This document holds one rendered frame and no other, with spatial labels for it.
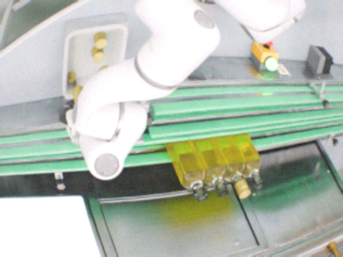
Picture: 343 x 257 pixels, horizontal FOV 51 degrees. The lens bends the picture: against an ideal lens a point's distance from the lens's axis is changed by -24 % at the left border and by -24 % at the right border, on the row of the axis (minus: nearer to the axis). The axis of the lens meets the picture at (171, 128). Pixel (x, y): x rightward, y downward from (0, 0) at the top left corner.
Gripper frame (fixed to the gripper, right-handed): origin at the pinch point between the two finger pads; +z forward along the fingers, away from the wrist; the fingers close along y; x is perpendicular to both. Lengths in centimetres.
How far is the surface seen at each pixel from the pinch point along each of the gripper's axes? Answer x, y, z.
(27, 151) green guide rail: -12.4, -17.2, 4.0
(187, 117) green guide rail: -8.6, 30.3, 5.0
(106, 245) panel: -34.3, 0.7, -14.6
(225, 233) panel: -35, 35, -18
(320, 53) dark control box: 12, 85, 6
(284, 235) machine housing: -40, 55, -24
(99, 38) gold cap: 15.1, 6.3, 9.5
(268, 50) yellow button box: 10, 59, 8
